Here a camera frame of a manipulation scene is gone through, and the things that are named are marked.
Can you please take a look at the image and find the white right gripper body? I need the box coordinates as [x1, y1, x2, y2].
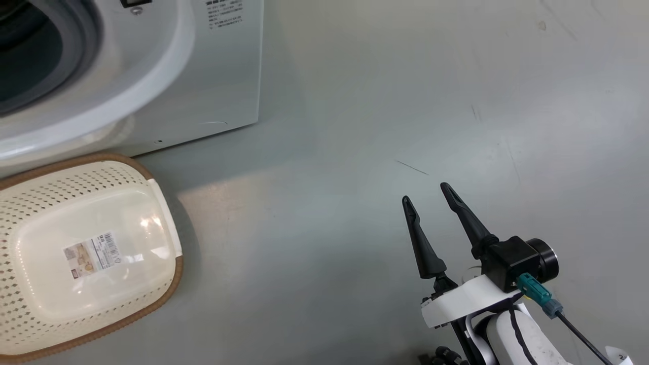
[420, 273, 525, 330]

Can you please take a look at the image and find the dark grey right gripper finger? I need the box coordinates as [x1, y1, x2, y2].
[440, 182, 500, 259]
[402, 196, 448, 279]

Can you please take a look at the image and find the white front-load washing machine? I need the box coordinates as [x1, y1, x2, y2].
[0, 0, 264, 178]

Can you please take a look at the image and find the barcode basket label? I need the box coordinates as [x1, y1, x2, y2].
[63, 232, 122, 278]

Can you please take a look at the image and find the cream perforated laundry basket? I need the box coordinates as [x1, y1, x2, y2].
[0, 154, 184, 363]

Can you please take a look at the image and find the teal camera cable connector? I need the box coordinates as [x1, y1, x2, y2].
[516, 273, 564, 319]

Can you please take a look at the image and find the thin black camera cable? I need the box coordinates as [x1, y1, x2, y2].
[555, 312, 614, 365]

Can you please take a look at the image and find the white cable tag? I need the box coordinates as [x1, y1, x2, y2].
[606, 346, 634, 365]

